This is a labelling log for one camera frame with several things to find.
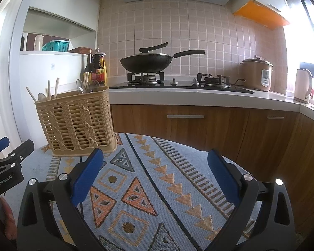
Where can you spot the black gas stove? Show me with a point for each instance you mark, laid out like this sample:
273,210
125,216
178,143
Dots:
183,86

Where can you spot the dark metal spoon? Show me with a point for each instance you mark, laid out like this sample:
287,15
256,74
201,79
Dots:
42,97

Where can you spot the white electric kettle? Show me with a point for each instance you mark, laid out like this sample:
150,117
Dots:
302,85

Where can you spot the brown box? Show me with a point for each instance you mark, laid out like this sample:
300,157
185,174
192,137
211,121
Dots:
79,50

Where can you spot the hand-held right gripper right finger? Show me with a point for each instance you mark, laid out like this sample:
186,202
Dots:
223,177

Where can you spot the teal plastic basket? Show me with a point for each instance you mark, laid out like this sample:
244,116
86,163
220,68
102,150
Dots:
56,46

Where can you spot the person's left hand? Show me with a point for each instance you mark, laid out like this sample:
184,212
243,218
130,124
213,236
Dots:
9,219

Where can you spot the patterned tablecloth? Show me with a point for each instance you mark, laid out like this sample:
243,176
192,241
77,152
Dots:
151,188

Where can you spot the black wok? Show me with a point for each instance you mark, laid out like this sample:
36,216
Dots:
146,62

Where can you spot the window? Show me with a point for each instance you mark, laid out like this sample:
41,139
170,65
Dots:
308,26

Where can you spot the red label sauce bottle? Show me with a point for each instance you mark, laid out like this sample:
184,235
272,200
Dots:
99,74

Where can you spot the white thermos jug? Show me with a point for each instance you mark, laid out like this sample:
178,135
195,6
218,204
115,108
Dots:
38,43

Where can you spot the orange-bottomed wall cabinet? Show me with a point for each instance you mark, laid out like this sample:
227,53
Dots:
261,15

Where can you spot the beige rice cooker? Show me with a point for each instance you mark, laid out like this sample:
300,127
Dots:
255,74

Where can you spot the yellow oil bottle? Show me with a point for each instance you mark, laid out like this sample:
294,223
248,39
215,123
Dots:
105,68

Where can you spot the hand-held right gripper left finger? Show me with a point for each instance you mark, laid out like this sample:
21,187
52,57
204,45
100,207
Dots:
86,177

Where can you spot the beige plastic utensil basket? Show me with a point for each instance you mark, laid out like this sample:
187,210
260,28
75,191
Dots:
76,125

